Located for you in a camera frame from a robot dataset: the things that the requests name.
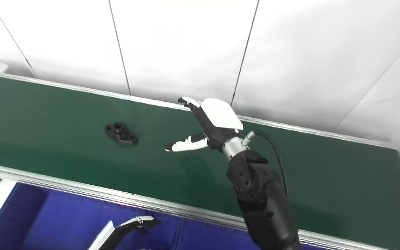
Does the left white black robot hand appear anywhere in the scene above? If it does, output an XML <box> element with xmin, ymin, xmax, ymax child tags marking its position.
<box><xmin>88</xmin><ymin>215</ymin><xmax>161</xmax><ymax>250</ymax></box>

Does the blue plastic bin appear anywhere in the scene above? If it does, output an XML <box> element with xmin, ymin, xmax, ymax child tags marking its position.
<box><xmin>177</xmin><ymin>218</ymin><xmax>329</xmax><ymax>250</ymax></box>
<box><xmin>0</xmin><ymin>182</ymin><xmax>185</xmax><ymax>250</ymax></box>

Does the green conveyor belt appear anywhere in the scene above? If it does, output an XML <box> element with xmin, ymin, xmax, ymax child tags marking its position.
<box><xmin>0</xmin><ymin>68</ymin><xmax>400</xmax><ymax>250</ymax></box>

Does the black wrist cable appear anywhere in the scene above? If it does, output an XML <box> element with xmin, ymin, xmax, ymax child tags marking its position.
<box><xmin>242</xmin><ymin>129</ymin><xmax>289</xmax><ymax>198</ymax></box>

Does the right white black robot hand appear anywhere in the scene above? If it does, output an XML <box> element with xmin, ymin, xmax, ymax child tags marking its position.
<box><xmin>165</xmin><ymin>97</ymin><xmax>244</xmax><ymax>153</ymax></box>

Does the black flange part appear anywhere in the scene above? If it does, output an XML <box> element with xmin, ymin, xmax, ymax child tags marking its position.
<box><xmin>105</xmin><ymin>122</ymin><xmax>139</xmax><ymax>147</ymax></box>

